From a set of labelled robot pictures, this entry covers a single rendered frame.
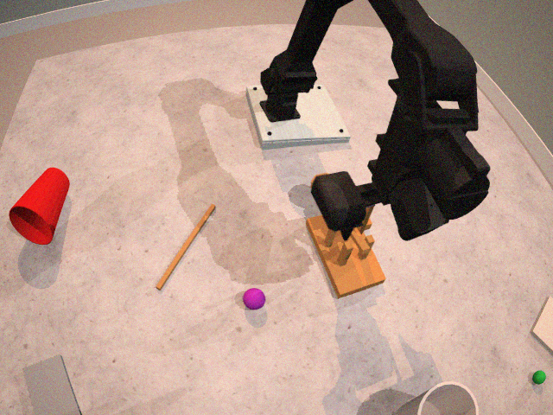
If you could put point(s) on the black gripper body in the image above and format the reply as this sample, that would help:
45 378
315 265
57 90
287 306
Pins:
342 204

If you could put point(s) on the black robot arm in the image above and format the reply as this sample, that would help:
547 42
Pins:
431 65

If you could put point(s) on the orange toy catapult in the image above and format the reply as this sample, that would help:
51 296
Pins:
350 264

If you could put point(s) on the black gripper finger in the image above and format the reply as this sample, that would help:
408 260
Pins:
346 233

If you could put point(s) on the green ball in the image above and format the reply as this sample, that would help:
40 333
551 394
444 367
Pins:
539 377

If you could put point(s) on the white cylindrical cup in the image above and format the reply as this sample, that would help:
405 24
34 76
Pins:
446 398

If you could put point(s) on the orange thin rod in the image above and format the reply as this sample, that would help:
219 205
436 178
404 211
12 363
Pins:
185 248

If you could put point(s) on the magenta ball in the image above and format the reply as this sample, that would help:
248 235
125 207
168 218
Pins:
254 299

